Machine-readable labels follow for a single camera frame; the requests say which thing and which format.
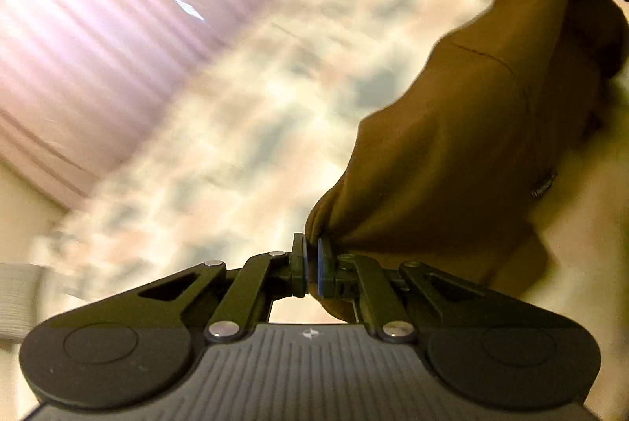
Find pink curtain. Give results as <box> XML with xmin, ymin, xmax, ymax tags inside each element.
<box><xmin>0</xmin><ymin>0</ymin><xmax>355</xmax><ymax>211</ymax></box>

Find brown garment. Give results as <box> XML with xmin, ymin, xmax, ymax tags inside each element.
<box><xmin>305</xmin><ymin>0</ymin><xmax>629</xmax><ymax>324</ymax></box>

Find white ribbed panel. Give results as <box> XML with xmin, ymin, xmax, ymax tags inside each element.
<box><xmin>0</xmin><ymin>263</ymin><xmax>44</xmax><ymax>341</ymax></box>

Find checkered bear print quilt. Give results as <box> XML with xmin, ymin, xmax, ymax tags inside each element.
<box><xmin>29</xmin><ymin>0</ymin><xmax>629</xmax><ymax>402</ymax></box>

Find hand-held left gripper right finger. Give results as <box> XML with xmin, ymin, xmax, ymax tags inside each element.
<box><xmin>317</xmin><ymin>237</ymin><xmax>495</xmax><ymax>344</ymax></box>

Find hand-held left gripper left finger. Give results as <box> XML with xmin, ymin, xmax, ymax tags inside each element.
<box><xmin>139</xmin><ymin>233</ymin><xmax>310</xmax><ymax>344</ymax></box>

